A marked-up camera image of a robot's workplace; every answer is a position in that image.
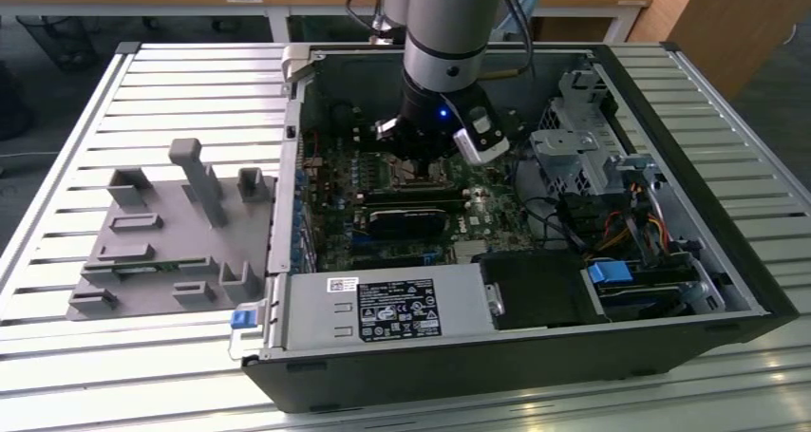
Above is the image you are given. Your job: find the black graphics card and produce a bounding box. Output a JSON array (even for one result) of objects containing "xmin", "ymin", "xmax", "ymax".
[{"xmin": 366, "ymin": 207, "xmax": 450, "ymax": 241}]

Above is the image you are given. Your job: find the CPU socket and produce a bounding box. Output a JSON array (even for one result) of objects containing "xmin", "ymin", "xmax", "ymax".
[{"xmin": 390, "ymin": 156, "xmax": 459, "ymax": 189}]

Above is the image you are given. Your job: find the metal socket cover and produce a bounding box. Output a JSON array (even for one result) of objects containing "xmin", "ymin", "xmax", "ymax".
[{"xmin": 395, "ymin": 160, "xmax": 454, "ymax": 186}]

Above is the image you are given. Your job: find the silver power supply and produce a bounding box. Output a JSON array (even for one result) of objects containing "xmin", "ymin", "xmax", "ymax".
[{"xmin": 278, "ymin": 263, "xmax": 495, "ymax": 350}]

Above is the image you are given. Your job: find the silver chipset heatsink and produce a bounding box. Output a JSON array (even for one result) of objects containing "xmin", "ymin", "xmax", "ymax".
[{"xmin": 457, "ymin": 240, "xmax": 497, "ymax": 263}]

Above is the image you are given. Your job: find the silver drive cage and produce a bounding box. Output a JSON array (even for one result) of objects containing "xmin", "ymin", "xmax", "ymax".
[{"xmin": 529, "ymin": 68, "xmax": 642, "ymax": 200}]

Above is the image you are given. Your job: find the black plastic shroud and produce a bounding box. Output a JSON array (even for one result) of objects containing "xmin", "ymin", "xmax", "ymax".
[{"xmin": 474, "ymin": 251, "xmax": 610, "ymax": 331}]

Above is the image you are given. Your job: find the grey parts rack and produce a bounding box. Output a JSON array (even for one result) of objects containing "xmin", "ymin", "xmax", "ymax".
[{"xmin": 66, "ymin": 137, "xmax": 281, "ymax": 324}]

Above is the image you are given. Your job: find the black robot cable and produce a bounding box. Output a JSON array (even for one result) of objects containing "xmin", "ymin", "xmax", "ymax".
[{"xmin": 345, "ymin": 0, "xmax": 539, "ymax": 80}]

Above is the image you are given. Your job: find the small silver wrist camera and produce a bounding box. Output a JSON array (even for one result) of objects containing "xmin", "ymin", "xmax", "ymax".
[{"xmin": 373, "ymin": 117, "xmax": 402, "ymax": 142}]

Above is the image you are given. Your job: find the yellow red wire bundle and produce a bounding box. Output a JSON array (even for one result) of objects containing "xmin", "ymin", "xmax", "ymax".
[{"xmin": 601, "ymin": 212, "xmax": 673, "ymax": 252}]

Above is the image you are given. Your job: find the black wire waste bin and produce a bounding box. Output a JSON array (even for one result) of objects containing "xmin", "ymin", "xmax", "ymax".
[{"xmin": 15, "ymin": 16, "xmax": 100, "ymax": 72}]

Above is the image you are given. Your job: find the black PC case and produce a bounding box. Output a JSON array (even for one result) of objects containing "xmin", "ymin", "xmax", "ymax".
[{"xmin": 240, "ymin": 41, "xmax": 801, "ymax": 415}]

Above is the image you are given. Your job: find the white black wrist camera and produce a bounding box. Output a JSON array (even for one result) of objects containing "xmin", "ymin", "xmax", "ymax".
[{"xmin": 453, "ymin": 106, "xmax": 513, "ymax": 166}]

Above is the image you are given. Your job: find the green motherboard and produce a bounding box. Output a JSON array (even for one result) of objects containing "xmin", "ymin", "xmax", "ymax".
[{"xmin": 294, "ymin": 118, "xmax": 541, "ymax": 272}]

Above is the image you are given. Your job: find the wooden cabinet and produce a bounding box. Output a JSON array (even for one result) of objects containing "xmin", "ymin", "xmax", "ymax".
[{"xmin": 626, "ymin": 0, "xmax": 811, "ymax": 101}]

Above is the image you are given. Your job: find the blue plastic tab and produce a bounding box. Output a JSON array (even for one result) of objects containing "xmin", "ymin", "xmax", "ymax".
[{"xmin": 587, "ymin": 259, "xmax": 634, "ymax": 287}]

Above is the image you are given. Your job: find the green RAM stick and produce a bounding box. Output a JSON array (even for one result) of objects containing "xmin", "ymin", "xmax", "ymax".
[{"xmin": 114, "ymin": 259, "xmax": 215, "ymax": 275}]

